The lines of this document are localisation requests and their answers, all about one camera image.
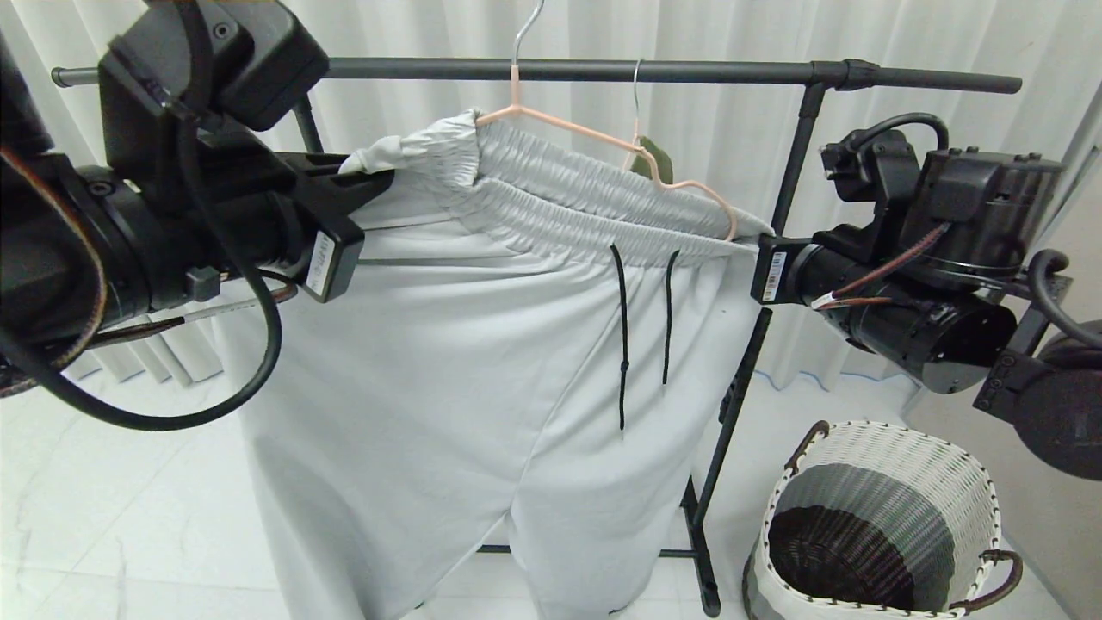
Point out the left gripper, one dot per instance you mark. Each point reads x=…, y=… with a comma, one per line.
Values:
x=241, y=241

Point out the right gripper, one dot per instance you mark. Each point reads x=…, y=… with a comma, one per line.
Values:
x=818, y=280

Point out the pink clothes hanger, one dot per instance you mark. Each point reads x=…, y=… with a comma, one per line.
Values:
x=515, y=86
x=637, y=95

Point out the green long-sleeved shirt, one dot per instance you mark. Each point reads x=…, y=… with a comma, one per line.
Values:
x=659, y=159

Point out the pale grey shorts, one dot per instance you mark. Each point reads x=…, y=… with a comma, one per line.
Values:
x=430, y=387

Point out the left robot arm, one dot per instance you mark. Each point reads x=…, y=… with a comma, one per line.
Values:
x=52, y=258

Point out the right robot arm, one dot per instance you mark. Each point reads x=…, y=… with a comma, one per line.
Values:
x=981, y=224

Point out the white laundry basket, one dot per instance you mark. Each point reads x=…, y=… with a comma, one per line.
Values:
x=895, y=456

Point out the black clothes rack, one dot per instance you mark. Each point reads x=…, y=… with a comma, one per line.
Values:
x=732, y=71

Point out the white curtain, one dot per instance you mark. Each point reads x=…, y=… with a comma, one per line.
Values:
x=732, y=172

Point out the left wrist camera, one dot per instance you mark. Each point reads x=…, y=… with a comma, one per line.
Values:
x=215, y=69

